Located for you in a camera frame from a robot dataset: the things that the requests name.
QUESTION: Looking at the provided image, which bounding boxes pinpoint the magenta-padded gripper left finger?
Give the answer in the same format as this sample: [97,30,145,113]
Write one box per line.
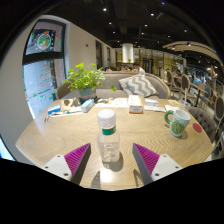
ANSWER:
[42,143,92,185]

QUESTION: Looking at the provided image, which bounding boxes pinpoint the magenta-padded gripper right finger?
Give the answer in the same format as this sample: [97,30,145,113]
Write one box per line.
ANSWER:
[132,143,183,186]

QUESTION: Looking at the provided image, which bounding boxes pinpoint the clear plastic bottle green label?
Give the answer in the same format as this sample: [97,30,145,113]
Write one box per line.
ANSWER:
[96,108,121,164]

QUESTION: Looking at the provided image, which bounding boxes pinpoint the white mug green cactus print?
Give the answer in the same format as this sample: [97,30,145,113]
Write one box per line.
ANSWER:
[164,108,192,138]

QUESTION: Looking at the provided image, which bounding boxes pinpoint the white printed leaflet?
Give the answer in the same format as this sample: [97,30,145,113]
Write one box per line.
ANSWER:
[143,104,167,113]

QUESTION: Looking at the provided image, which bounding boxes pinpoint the light blue tissue box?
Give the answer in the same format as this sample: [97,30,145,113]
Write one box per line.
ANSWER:
[80,98,95,113]

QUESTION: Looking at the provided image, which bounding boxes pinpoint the white cardboard box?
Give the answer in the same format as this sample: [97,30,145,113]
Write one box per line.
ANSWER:
[128,94,144,114]

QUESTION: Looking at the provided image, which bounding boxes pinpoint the small blue white box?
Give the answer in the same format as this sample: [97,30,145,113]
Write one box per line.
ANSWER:
[144,98,160,107]

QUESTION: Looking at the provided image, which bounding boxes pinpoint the flat round red coaster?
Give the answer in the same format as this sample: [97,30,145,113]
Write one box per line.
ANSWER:
[192,122,204,134]

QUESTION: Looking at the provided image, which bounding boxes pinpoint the yellow square card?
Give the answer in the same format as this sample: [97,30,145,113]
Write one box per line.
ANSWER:
[167,99,181,107]

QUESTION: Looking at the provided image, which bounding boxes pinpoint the white open booklet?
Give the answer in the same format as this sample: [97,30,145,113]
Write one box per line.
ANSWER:
[95,97,129,109]

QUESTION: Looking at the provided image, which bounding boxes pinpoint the grey tufted armchair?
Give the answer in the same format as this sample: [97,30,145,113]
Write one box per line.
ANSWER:
[187,106,218,143]

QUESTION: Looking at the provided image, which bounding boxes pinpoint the grey white chevron pillow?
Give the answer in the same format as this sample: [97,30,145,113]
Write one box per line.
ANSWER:
[118,73,158,99]

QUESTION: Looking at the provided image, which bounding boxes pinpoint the green potted plant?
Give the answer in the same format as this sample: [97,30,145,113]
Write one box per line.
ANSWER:
[63,62,118,101]

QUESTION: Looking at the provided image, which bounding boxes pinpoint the grey curved sofa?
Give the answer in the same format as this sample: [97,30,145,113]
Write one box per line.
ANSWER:
[55,71,172,100]

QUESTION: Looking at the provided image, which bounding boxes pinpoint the group of dining chairs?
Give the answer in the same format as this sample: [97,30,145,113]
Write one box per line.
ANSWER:
[159,66,224,148]

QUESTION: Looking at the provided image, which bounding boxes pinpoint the white round column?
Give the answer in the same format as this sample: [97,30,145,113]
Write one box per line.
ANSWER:
[121,43,135,64]

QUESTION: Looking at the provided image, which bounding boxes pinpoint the group of ceiling spotlights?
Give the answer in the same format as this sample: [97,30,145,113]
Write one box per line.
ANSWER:
[99,1,214,48]

